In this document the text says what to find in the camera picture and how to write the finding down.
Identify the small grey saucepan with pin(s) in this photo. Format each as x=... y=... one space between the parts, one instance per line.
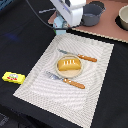
x=44 y=11

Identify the large grey pot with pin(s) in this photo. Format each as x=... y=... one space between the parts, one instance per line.
x=92 y=13

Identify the light blue milk carton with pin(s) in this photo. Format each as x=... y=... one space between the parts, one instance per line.
x=59 y=23

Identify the yellow butter box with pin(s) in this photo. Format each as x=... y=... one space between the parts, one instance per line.
x=13 y=77

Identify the round wooden plate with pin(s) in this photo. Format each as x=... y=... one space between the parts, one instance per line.
x=68 y=73

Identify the orange toy bread loaf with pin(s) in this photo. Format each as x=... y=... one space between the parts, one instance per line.
x=69 y=64

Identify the pink stove mat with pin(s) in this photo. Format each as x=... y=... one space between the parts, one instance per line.
x=109 y=25

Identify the knife with wooden handle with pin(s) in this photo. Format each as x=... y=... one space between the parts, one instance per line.
x=79 y=55

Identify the woven beige placemat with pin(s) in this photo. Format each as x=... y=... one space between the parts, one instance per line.
x=66 y=101

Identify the fork with wooden handle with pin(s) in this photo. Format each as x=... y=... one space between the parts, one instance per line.
x=70 y=82

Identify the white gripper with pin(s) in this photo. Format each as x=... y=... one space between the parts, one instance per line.
x=71 y=13

